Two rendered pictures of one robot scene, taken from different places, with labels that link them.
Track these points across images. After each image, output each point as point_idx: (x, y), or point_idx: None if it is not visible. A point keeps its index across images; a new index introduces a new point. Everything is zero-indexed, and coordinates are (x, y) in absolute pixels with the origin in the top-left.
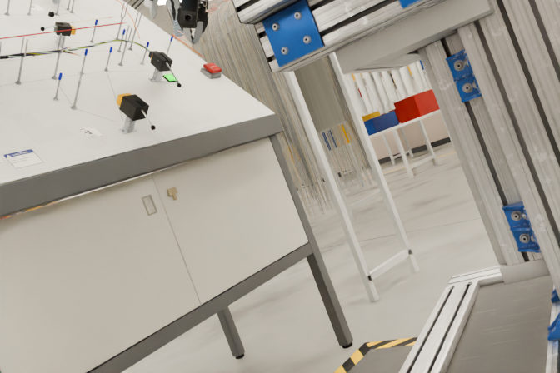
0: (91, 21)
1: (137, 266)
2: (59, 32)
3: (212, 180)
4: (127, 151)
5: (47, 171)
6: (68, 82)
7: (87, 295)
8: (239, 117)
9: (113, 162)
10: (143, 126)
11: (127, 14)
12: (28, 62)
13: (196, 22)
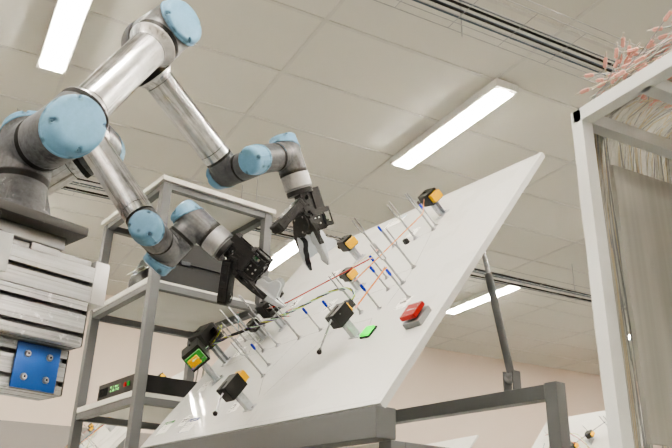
0: (432, 239)
1: None
2: (343, 279)
3: None
4: (221, 433)
5: (180, 439)
6: (299, 343)
7: None
8: (334, 405)
9: (205, 442)
10: (261, 405)
11: (489, 210)
12: (313, 317)
13: (219, 300)
